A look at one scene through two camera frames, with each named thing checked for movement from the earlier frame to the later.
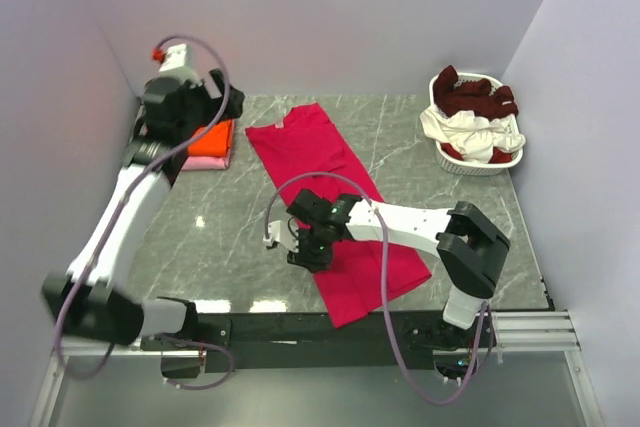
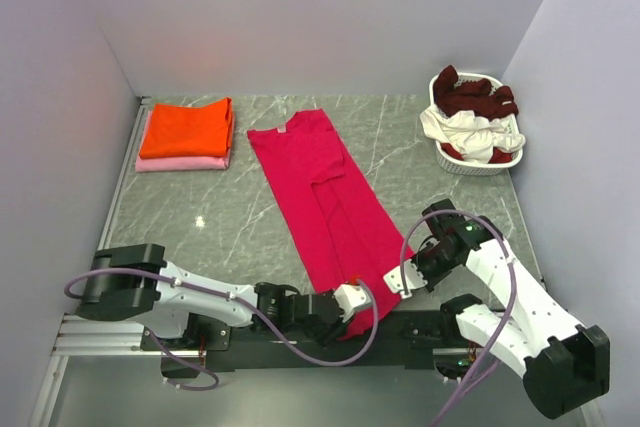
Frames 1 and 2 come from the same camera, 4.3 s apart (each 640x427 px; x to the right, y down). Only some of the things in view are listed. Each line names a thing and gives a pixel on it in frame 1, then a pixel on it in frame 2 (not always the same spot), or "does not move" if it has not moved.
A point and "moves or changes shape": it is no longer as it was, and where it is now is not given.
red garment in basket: (498, 155) does not move
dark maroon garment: (472, 96) does not move
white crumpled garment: (475, 136) does not move
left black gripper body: (200, 102) -> (322, 334)
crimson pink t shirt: (306, 149) moves or changes shape
